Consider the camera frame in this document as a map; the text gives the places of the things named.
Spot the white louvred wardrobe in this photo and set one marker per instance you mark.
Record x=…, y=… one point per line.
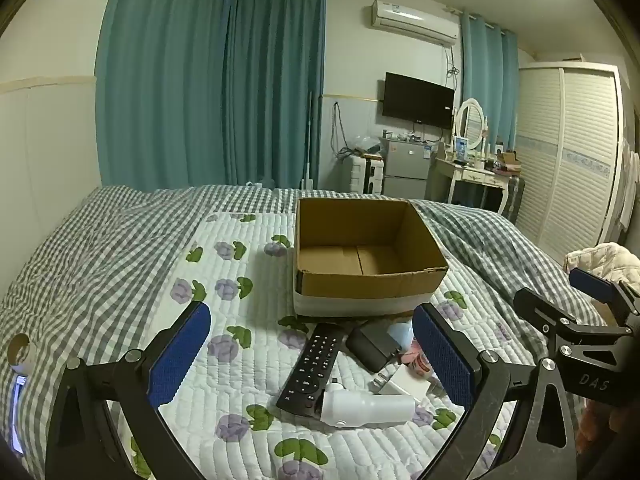
x=565, y=160

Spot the white charger block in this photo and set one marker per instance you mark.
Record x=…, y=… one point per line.
x=407, y=385

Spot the white plastic bottle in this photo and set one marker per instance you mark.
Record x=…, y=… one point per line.
x=370, y=405

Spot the hanging white towels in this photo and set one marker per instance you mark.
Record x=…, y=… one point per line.
x=630, y=185

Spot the pink bottle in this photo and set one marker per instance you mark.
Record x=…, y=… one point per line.
x=417, y=360

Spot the light blue container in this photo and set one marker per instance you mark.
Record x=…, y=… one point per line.
x=400, y=335

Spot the white oval mirror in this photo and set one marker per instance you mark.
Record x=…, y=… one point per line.
x=470, y=120

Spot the cream jacket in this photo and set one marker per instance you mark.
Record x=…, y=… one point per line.
x=607, y=257

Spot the black remote control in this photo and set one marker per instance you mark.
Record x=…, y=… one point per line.
x=312, y=365

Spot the smartphone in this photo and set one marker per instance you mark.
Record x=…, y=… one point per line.
x=17, y=420

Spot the white air conditioner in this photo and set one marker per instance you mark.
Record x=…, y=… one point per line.
x=415, y=20

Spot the dark suitcase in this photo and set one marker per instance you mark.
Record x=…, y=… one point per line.
x=515, y=197

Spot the clear plastic bag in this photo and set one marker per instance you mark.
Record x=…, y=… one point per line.
x=365, y=144

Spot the white flat mop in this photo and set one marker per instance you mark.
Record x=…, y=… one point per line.
x=309, y=160

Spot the teal curtain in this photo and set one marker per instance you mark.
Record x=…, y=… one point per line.
x=487, y=80
x=160, y=75
x=275, y=85

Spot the small silver fridge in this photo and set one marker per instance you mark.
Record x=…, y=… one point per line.
x=405, y=170

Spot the white dressing table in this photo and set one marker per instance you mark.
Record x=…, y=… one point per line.
x=470, y=175

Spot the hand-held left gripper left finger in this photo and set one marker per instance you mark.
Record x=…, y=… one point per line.
x=180, y=355

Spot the black power adapter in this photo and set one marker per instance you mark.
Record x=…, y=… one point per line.
x=370, y=347

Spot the floral quilted mat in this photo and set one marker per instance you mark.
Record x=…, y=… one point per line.
x=240, y=270

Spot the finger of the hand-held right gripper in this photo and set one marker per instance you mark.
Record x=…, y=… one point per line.
x=545, y=312
x=595, y=284

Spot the black wall television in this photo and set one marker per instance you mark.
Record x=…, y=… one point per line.
x=417, y=100

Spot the small brown cardboard box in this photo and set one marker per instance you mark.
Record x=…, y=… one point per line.
x=507, y=160

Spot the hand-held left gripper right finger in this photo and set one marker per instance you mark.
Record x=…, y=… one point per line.
x=445, y=355

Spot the tape roll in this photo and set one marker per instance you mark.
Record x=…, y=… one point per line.
x=20, y=360

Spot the white ribbed suitcase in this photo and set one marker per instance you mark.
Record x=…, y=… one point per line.
x=360, y=175

